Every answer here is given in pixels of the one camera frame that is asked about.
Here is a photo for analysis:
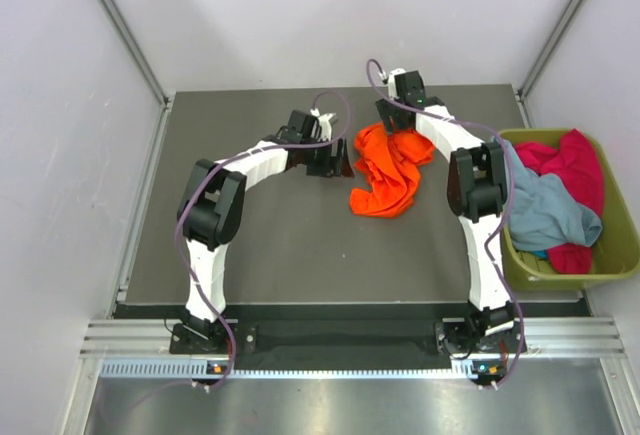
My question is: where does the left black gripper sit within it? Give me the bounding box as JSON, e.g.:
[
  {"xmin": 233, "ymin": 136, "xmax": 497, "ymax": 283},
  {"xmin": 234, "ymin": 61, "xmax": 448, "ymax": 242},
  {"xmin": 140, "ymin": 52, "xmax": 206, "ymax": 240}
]
[{"xmin": 300, "ymin": 135, "xmax": 353, "ymax": 179}]

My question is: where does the orange t shirt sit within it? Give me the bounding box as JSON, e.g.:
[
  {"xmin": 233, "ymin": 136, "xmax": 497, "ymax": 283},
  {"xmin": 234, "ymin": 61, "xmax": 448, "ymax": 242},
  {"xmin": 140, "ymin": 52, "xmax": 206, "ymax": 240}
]
[{"xmin": 349, "ymin": 122, "xmax": 436, "ymax": 218}]

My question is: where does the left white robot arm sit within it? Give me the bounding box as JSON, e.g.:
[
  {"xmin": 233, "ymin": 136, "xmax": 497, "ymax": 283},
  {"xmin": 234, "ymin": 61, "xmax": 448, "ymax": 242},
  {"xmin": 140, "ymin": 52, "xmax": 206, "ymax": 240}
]
[{"xmin": 172, "ymin": 108, "xmax": 353, "ymax": 353}]

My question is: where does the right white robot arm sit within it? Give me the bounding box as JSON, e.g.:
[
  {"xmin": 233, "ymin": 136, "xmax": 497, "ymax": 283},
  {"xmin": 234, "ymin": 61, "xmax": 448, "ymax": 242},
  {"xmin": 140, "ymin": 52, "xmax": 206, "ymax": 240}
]
[{"xmin": 376, "ymin": 69, "xmax": 517, "ymax": 359}]

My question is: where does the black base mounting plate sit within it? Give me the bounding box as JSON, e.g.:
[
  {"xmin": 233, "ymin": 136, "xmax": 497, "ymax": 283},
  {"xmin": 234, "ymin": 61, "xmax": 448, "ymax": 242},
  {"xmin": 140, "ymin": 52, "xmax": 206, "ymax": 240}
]
[{"xmin": 169, "ymin": 302, "xmax": 524, "ymax": 371}]

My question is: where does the grey blue t shirt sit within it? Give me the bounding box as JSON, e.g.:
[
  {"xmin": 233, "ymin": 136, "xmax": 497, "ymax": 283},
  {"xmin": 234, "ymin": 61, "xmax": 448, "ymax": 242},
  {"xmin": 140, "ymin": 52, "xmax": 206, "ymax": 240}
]
[{"xmin": 505, "ymin": 143, "xmax": 602, "ymax": 252}]

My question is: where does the crimson red t shirt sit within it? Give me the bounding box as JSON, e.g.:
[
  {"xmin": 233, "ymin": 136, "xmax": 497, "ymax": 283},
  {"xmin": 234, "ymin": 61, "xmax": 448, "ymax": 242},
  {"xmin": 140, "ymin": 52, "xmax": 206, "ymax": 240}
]
[{"xmin": 515, "ymin": 129, "xmax": 605, "ymax": 274}]

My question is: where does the olive green laundry basket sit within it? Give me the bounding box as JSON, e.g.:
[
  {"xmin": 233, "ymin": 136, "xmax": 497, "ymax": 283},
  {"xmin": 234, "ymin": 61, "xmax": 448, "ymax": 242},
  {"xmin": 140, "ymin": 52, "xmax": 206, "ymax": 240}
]
[{"xmin": 501, "ymin": 129, "xmax": 639, "ymax": 291}]

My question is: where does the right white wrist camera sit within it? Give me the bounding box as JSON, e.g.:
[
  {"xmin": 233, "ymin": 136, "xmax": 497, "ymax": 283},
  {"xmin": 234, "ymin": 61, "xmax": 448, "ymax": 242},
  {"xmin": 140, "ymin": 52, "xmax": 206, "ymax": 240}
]
[{"xmin": 380, "ymin": 68, "xmax": 406, "ymax": 101}]

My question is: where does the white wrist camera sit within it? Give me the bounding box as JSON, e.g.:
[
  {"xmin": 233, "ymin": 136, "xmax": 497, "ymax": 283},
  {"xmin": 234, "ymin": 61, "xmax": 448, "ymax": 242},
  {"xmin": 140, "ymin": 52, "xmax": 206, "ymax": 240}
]
[
  {"xmin": 380, "ymin": 68, "xmax": 406, "ymax": 101},
  {"xmin": 310, "ymin": 108, "xmax": 338, "ymax": 142}
]

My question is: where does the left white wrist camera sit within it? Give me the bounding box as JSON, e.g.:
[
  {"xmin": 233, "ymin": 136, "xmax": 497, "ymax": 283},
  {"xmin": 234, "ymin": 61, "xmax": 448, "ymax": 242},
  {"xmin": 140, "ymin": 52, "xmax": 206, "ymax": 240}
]
[{"xmin": 310, "ymin": 108, "xmax": 338, "ymax": 142}]

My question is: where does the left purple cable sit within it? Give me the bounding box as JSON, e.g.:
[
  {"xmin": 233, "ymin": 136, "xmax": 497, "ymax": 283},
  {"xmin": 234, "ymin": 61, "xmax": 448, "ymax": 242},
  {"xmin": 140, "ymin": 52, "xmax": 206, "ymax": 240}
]
[{"xmin": 173, "ymin": 90, "xmax": 352, "ymax": 391}]

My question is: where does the right aluminium corner post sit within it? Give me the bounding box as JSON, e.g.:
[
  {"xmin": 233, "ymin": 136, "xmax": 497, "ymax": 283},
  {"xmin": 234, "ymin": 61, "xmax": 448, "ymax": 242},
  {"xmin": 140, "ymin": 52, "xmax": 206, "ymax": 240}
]
[{"xmin": 516, "ymin": 0, "xmax": 586, "ymax": 103}]

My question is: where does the aluminium corner post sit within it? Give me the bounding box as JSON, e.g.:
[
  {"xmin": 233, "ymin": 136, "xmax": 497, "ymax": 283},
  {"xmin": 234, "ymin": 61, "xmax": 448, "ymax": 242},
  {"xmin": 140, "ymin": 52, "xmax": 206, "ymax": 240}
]
[
  {"xmin": 74, "ymin": 0, "xmax": 171, "ymax": 106},
  {"xmin": 516, "ymin": 0, "xmax": 586, "ymax": 103}
]

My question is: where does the left aluminium corner post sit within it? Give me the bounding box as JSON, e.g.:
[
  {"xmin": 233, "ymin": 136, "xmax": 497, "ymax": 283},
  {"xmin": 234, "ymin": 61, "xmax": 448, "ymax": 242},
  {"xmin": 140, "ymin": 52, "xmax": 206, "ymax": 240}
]
[{"xmin": 74, "ymin": 0, "xmax": 171, "ymax": 106}]

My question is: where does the slotted grey cable duct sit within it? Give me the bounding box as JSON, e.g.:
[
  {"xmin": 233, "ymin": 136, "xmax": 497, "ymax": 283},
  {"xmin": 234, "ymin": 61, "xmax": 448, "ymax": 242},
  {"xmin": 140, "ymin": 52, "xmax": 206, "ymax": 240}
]
[{"xmin": 99, "ymin": 358, "xmax": 506, "ymax": 381}]

